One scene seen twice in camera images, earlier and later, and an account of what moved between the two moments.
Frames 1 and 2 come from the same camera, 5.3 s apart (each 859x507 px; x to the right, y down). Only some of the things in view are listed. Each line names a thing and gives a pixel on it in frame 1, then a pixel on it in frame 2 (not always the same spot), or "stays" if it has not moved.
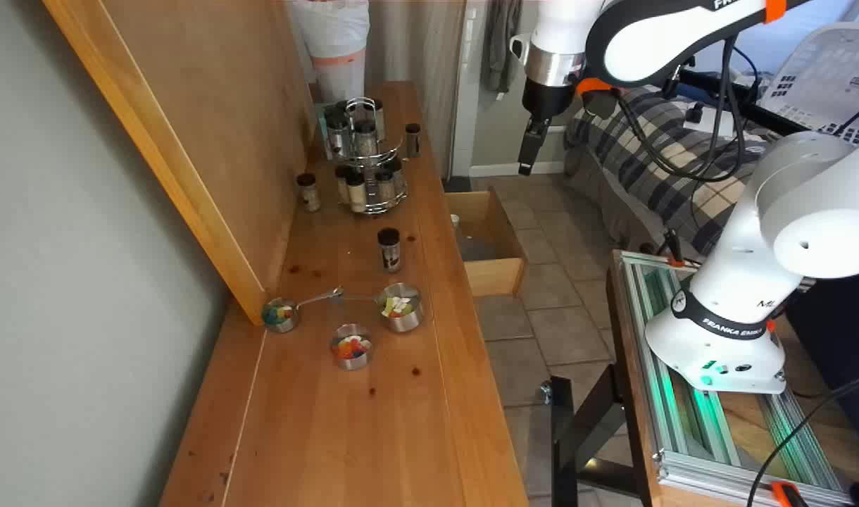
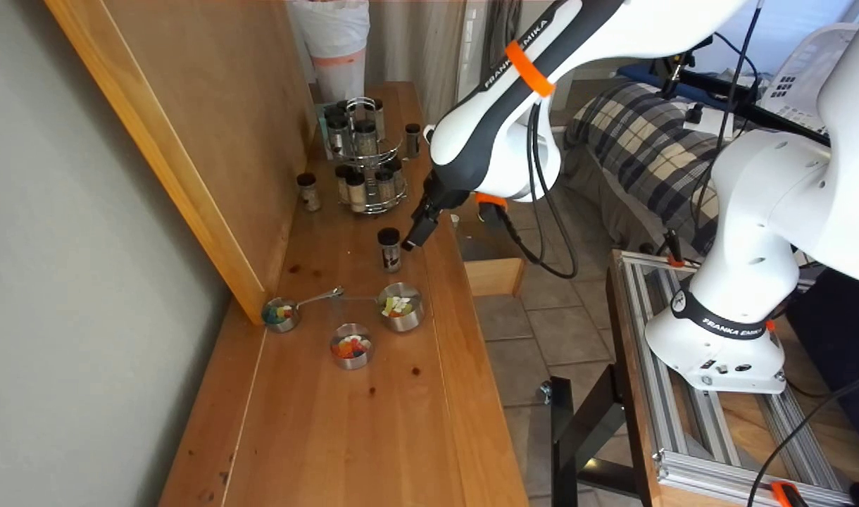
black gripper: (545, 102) -> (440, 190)
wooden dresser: (369, 380) stays
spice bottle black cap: (389, 233) stays
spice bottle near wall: (309, 190) stays
